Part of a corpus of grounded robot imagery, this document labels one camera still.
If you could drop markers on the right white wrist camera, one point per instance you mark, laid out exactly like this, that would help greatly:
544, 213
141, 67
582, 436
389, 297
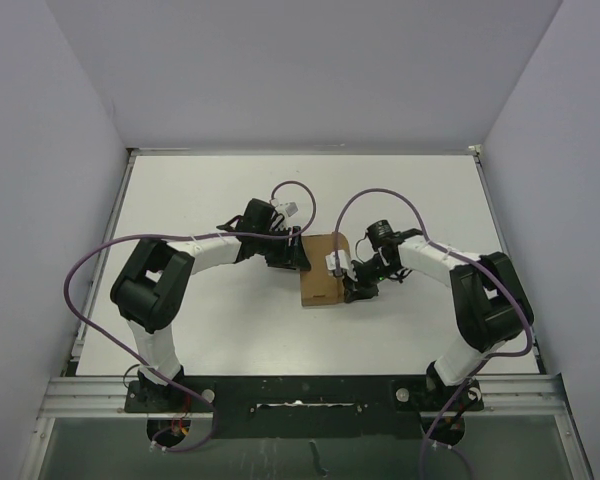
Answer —
338, 264

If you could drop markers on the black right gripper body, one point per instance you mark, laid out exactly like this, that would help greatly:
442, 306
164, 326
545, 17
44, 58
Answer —
369, 273

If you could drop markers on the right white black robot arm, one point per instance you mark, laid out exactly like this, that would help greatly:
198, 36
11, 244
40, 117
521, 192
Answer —
490, 305

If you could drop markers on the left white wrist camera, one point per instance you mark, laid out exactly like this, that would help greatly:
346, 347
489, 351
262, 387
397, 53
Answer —
287, 209

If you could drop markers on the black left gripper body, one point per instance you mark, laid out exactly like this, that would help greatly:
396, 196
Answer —
278, 252

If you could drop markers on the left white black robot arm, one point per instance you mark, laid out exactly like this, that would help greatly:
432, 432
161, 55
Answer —
151, 286

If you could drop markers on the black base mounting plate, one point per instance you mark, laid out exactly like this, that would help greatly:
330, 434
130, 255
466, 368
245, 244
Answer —
304, 407

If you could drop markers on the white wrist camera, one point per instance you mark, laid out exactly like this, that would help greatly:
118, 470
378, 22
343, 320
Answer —
338, 264
287, 209

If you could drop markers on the brown cardboard paper box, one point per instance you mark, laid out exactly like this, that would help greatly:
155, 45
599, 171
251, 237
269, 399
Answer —
318, 287

